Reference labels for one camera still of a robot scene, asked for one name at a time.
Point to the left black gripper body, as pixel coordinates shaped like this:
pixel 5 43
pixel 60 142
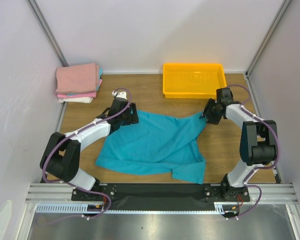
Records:
pixel 125 118

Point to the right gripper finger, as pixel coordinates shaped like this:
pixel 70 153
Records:
pixel 209 106
pixel 203 115

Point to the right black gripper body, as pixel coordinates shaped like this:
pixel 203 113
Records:
pixel 209 112

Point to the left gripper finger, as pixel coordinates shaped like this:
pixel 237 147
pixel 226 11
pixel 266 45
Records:
pixel 134 119
pixel 133 107

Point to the teal t shirt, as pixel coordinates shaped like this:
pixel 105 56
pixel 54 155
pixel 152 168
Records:
pixel 157 144

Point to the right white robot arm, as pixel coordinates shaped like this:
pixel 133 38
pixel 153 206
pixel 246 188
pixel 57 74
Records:
pixel 259 147

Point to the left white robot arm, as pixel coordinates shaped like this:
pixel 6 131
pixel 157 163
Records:
pixel 61 157

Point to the yellow plastic tray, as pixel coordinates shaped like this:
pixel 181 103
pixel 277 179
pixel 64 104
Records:
pixel 192 80

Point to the bright pink folded shirt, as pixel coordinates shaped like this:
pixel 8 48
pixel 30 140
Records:
pixel 82 95

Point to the light blue folded shirt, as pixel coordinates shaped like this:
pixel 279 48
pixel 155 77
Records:
pixel 99 75

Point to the white folded shirt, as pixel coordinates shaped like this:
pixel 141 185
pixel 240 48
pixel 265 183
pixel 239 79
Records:
pixel 85 100

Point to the dusty pink folded shirt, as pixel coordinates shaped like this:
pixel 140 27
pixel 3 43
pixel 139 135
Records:
pixel 77 79

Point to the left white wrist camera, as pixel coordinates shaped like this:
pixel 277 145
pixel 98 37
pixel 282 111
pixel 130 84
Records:
pixel 119 95

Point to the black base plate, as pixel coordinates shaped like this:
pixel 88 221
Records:
pixel 170 196

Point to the white slotted cable duct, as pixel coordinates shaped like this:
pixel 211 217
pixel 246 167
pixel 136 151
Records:
pixel 84 208

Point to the aluminium frame rail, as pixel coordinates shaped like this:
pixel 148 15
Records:
pixel 61 193

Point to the right aluminium corner post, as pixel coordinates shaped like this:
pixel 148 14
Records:
pixel 270 32

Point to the aluminium corner post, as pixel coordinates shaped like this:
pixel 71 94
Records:
pixel 40 18
pixel 270 32

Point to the left aluminium corner post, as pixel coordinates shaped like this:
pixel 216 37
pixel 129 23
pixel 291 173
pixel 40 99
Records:
pixel 40 18

